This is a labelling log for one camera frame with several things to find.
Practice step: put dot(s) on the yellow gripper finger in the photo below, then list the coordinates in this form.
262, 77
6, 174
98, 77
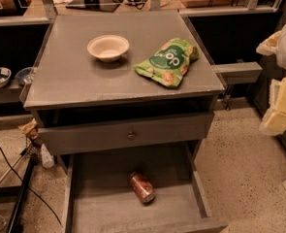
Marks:
278, 95
273, 123

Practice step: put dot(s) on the red coke can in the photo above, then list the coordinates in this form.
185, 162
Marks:
142, 187

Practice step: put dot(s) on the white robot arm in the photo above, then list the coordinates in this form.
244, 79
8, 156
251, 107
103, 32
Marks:
275, 44

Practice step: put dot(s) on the grey open middle drawer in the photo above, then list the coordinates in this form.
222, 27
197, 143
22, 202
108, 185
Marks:
101, 199

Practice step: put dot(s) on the grey drawer cabinet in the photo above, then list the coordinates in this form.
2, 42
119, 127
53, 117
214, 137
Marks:
71, 87

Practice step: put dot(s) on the grey upper drawer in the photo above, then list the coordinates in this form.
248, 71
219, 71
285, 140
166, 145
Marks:
109, 135

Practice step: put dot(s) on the grey side shelf block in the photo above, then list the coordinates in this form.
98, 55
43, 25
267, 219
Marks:
236, 73

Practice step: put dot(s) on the green chip bag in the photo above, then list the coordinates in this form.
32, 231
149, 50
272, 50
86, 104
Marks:
169, 64

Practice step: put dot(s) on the white paper bowl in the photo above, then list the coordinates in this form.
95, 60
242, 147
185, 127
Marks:
108, 48

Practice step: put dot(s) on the black monitor stand base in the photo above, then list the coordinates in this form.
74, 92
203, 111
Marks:
93, 5

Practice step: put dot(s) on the white plastic bottle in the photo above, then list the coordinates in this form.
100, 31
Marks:
47, 158

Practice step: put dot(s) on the brown snack packet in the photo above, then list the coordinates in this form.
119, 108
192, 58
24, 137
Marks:
30, 130

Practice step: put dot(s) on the grey glass bowl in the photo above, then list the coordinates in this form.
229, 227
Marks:
25, 75

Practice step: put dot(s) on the black metal stand leg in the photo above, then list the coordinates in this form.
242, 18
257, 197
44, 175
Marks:
12, 225

